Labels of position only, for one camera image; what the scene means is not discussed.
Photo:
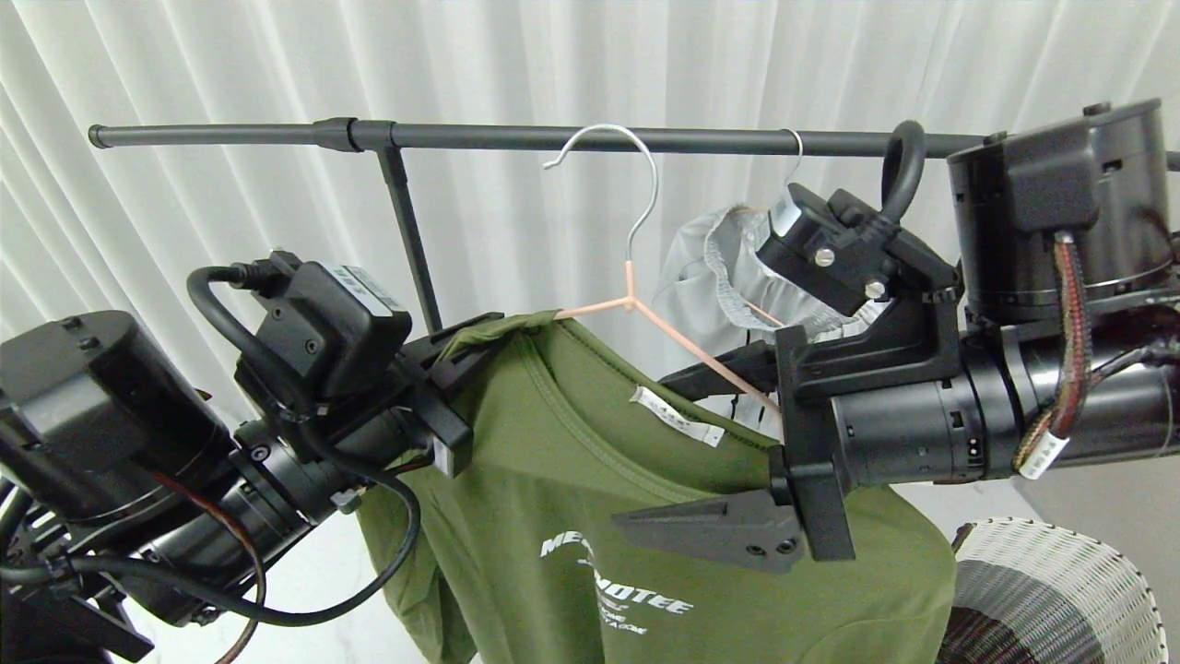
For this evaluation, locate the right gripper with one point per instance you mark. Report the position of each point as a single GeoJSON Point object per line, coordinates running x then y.
{"type": "Point", "coordinates": [913, 433]}

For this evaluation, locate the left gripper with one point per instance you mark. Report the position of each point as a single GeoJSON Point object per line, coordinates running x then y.
{"type": "Point", "coordinates": [286, 489]}

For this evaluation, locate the pale grey shorts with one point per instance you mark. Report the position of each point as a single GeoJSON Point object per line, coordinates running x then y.
{"type": "Point", "coordinates": [701, 286]}

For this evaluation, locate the green garment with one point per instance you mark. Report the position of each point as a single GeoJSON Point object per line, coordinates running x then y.
{"type": "Point", "coordinates": [553, 498]}

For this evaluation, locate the pink clothes hanger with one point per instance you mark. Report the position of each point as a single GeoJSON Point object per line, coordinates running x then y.
{"type": "Point", "coordinates": [798, 148]}
{"type": "Point", "coordinates": [630, 281]}

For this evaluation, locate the white laundry basket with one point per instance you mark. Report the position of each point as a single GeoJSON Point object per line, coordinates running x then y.
{"type": "Point", "coordinates": [1060, 599]}

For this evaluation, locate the black clothes rack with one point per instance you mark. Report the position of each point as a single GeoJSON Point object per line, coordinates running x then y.
{"type": "Point", "coordinates": [507, 138]}

